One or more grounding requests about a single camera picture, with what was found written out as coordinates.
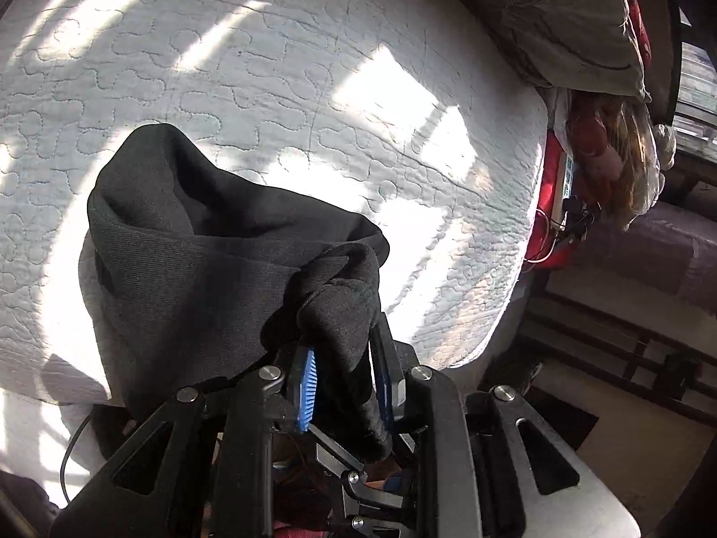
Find red floral pillow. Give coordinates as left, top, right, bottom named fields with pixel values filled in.
left=627, top=0, right=652, bottom=68

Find red blanket at bedside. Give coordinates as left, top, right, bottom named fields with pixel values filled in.
left=524, top=130, right=576, bottom=271

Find black cable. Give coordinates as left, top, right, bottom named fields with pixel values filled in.
left=58, top=410, right=94, bottom=508

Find plastic bag with plush toys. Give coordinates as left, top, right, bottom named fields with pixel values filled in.
left=565, top=91, right=677, bottom=231

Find grey floral pillow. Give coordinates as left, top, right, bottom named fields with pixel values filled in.
left=462, top=0, right=649, bottom=101

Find white quilted mattress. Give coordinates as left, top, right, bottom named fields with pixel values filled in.
left=1, top=0, right=547, bottom=504

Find white cable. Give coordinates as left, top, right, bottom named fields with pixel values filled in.
left=523, top=206, right=568, bottom=266

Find white power strip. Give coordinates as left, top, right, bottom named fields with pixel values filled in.
left=550, top=151, right=575, bottom=228

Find black pants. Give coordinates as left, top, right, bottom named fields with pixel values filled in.
left=87, top=124, right=391, bottom=463

